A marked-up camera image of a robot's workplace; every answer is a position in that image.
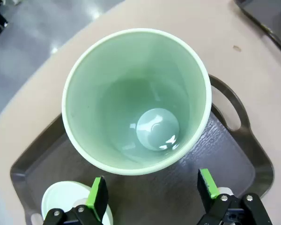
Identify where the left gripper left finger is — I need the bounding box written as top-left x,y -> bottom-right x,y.
42,176 -> 108,225

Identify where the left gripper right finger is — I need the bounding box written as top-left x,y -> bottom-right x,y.
198,168 -> 271,225

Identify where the tall pale green cup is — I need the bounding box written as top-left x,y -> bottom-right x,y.
62,28 -> 213,176

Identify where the dark brown serving tray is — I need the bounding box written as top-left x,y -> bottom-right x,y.
233,0 -> 281,59
9,74 -> 274,225

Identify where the pale green bowl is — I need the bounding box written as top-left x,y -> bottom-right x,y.
41,180 -> 114,225

